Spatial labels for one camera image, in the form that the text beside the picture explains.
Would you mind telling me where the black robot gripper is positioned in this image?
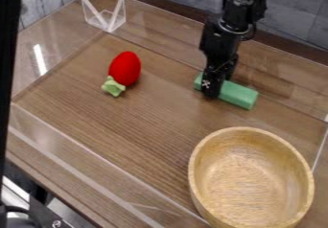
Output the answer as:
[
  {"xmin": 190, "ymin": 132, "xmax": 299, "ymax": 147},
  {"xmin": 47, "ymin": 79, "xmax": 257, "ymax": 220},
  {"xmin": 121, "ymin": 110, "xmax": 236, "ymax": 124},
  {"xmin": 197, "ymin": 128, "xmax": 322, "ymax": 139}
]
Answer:
[{"xmin": 198, "ymin": 19, "xmax": 243, "ymax": 99}]

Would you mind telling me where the green rectangular block stick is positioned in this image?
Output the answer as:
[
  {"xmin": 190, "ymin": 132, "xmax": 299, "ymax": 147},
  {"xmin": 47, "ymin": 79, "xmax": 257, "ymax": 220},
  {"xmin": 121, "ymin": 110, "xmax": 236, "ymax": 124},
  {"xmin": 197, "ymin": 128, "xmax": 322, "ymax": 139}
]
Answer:
[{"xmin": 193, "ymin": 72, "xmax": 260, "ymax": 111}]

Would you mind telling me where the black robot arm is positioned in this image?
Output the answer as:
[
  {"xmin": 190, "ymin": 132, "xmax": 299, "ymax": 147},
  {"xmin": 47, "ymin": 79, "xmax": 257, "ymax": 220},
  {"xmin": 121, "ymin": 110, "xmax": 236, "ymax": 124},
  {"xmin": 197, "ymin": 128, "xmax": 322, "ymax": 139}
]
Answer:
[{"xmin": 198, "ymin": 0, "xmax": 267, "ymax": 99}]

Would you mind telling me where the wooden brown bowl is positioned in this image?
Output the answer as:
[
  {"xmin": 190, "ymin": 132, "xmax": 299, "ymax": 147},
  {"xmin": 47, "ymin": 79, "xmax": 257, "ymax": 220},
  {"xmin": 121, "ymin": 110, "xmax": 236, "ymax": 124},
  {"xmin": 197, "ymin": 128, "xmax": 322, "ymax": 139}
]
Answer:
[{"xmin": 189, "ymin": 126, "xmax": 315, "ymax": 228}]

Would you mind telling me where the red toy strawberry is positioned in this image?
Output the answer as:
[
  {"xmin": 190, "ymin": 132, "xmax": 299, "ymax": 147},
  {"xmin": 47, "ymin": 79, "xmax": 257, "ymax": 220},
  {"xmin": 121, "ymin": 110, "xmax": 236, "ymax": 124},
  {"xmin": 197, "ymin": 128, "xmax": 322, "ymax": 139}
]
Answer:
[{"xmin": 102, "ymin": 51, "xmax": 141, "ymax": 97}]

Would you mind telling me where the black clamp under table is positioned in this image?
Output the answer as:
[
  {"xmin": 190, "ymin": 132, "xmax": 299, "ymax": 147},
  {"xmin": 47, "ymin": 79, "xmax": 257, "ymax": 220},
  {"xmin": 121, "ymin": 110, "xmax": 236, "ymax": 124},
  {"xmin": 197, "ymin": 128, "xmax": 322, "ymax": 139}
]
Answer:
[{"xmin": 0, "ymin": 196, "xmax": 71, "ymax": 228}]

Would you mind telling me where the clear acrylic tray enclosure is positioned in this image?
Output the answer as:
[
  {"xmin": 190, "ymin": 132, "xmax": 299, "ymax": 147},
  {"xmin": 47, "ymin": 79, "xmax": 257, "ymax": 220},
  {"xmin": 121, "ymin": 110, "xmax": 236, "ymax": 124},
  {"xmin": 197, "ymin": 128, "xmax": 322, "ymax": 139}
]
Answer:
[{"xmin": 8, "ymin": 0, "xmax": 328, "ymax": 228}]

